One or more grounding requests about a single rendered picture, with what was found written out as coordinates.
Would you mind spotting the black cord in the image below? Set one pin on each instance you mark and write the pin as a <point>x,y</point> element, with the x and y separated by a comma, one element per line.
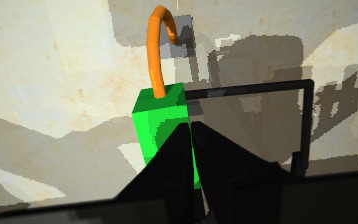
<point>195,111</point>

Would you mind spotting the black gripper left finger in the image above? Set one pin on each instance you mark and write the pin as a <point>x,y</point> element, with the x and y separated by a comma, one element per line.
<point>162,193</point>

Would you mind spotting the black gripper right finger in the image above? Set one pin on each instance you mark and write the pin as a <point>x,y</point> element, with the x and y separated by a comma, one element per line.
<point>242,188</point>

